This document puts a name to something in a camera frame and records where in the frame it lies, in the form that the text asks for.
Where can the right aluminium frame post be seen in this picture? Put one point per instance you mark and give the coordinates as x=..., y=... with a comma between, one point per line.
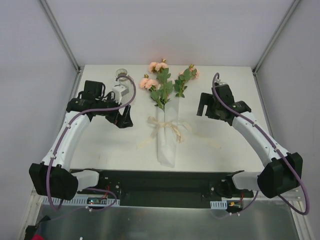
x=281, y=26

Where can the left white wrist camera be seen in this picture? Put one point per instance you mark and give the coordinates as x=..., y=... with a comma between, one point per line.
x=121, y=93

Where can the left white cable duct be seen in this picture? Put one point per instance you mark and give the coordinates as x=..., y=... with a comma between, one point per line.
x=98, y=202

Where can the left aluminium frame post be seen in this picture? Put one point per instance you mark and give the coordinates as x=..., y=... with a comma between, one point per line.
x=59, y=34

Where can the right white cable duct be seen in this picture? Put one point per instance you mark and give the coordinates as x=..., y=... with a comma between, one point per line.
x=219, y=205

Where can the cream ribbon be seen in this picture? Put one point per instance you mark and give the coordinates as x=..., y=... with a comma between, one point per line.
x=173, y=125

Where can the white ribbed ceramic vase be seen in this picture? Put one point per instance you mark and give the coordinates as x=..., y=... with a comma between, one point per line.
x=122, y=75

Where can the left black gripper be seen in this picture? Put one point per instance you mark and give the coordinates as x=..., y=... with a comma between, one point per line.
x=119, y=118

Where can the red black object corner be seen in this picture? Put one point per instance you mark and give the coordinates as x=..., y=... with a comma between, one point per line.
x=30, y=232

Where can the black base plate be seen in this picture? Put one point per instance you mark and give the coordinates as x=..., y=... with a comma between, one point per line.
x=166, y=189

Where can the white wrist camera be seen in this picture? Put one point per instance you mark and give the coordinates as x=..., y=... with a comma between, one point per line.
x=121, y=93
x=219, y=82

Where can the pink rose stem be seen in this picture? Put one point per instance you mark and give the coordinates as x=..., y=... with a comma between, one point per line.
x=154, y=89
x=161, y=72
x=180, y=84

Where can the pink rose stem top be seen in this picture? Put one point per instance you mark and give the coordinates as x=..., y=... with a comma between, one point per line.
x=161, y=72

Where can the white wrapping paper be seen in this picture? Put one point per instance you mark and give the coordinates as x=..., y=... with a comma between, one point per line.
x=166, y=137

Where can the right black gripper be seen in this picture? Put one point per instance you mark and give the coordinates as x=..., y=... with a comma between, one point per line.
x=208, y=110

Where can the white cable duct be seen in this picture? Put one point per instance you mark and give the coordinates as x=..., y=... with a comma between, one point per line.
x=98, y=202
x=219, y=205

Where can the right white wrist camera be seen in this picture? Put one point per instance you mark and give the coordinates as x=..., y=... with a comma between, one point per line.
x=219, y=82

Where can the aluminium frame post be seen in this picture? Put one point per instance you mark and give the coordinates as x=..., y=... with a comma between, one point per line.
x=59, y=34
x=281, y=26

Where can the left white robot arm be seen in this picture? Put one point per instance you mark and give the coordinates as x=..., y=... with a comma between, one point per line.
x=52, y=177

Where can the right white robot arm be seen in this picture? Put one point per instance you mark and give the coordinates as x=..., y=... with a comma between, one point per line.
x=282, y=170

